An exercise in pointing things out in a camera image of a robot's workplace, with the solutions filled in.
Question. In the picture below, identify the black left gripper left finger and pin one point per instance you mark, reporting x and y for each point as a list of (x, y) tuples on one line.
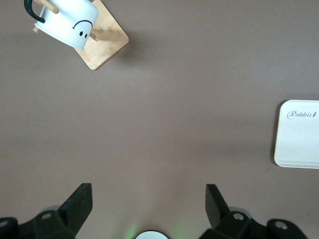
[(72, 211)]

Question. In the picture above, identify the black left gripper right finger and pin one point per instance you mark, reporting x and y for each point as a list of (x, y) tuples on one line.
[(219, 214)]

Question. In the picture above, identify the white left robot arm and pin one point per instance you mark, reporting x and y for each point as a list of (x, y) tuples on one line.
[(152, 236)]

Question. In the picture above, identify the cream tray with rabbit print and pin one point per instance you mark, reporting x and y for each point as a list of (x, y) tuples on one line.
[(299, 139)]

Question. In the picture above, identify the wooden mug rack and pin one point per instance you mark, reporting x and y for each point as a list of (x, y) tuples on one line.
[(109, 44)]

